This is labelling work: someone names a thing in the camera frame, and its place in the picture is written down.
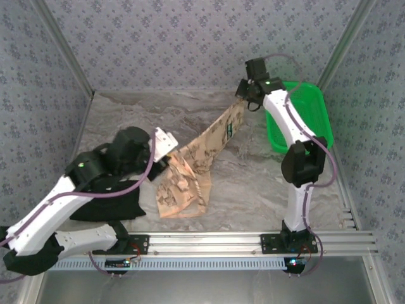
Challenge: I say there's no aluminium corner post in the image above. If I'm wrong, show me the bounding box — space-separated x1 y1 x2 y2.
316 0 378 91
31 0 96 98

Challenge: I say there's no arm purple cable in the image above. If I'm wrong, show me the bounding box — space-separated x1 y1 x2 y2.
0 128 158 284
262 53 337 235

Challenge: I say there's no white slotted cable duct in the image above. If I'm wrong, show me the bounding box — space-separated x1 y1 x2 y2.
50 256 287 271

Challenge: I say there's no small black circuit board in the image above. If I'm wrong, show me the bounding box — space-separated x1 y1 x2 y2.
283 256 307 272
104 258 131 269

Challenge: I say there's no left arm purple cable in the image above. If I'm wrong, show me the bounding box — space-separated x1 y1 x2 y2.
0 128 158 284

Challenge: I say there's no black folded t-shirt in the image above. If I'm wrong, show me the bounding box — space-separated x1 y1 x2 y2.
69 179 147 222

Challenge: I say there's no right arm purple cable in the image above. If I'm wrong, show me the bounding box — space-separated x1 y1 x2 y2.
262 53 337 235

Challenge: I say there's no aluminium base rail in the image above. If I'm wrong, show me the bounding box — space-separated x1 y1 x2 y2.
61 230 380 257

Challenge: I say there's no grey metal panel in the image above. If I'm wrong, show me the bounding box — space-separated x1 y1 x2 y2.
37 269 377 304

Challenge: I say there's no green plastic basket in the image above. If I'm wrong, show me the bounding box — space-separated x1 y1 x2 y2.
265 81 335 153

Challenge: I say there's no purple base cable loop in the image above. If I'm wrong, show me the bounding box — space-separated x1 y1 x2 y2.
286 234 323 278
88 251 127 279

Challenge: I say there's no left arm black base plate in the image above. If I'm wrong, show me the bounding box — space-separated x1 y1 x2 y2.
91 233 150 256

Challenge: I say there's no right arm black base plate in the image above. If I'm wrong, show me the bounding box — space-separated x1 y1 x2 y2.
259 233 318 255

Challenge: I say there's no peach printed t-shirt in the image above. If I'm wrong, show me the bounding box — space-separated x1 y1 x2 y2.
156 99 247 219

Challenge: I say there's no aluminium side rail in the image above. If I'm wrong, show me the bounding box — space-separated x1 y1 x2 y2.
15 91 96 304
318 88 393 304

